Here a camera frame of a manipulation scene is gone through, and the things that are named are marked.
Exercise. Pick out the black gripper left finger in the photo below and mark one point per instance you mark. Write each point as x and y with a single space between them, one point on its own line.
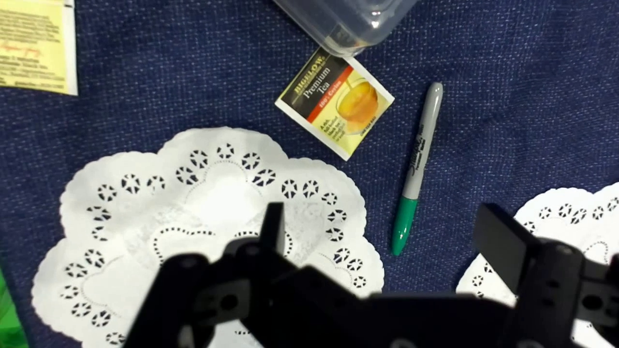
258 296

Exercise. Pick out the green capped grey marker pen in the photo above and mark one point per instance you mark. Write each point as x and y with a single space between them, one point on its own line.
421 155

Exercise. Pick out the pale cream paper sachet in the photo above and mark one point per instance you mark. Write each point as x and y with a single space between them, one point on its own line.
36 44

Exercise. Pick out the clear plastic lidded container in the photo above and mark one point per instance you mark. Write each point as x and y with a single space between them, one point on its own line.
341 21

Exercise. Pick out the white paper lace doily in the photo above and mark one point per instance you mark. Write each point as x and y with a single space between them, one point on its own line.
571 214
128 213

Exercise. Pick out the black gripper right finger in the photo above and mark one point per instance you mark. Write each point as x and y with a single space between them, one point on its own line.
554 290

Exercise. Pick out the orange tea bag packet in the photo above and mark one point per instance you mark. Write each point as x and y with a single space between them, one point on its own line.
335 102

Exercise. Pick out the navy blue tablecloth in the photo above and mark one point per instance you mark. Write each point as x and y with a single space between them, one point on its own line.
194 77

